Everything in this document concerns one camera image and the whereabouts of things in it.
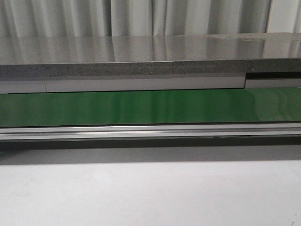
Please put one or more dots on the grey cabinet front panel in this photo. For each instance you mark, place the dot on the grey cabinet front panel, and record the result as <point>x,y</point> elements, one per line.
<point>151,82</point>

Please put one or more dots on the aluminium conveyor side rail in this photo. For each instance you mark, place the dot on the aluminium conveyor side rail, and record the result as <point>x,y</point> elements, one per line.
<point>151,131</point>

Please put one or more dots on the grey stone counter slab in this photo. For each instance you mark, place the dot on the grey stone counter slab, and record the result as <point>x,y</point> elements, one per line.
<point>49,58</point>

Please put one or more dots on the white pleated curtain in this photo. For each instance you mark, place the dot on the white pleated curtain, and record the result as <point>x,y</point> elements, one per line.
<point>77,18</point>

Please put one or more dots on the green conveyor belt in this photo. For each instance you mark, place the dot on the green conveyor belt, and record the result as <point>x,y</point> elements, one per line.
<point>150,107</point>

